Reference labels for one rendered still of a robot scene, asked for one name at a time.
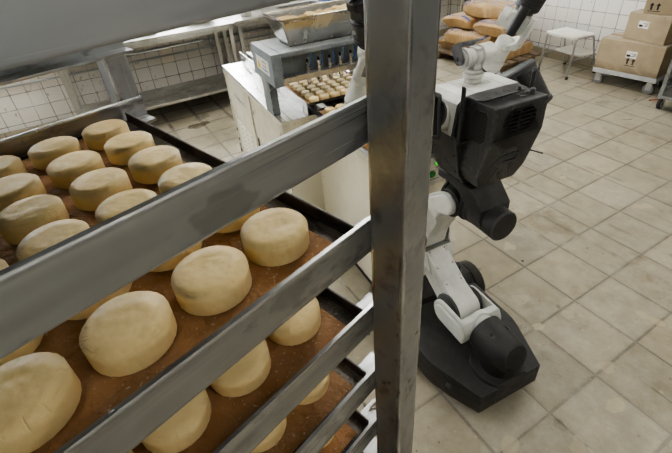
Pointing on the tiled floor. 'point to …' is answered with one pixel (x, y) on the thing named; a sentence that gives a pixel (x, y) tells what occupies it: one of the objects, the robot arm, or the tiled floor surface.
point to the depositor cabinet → (254, 111)
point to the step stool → (571, 45)
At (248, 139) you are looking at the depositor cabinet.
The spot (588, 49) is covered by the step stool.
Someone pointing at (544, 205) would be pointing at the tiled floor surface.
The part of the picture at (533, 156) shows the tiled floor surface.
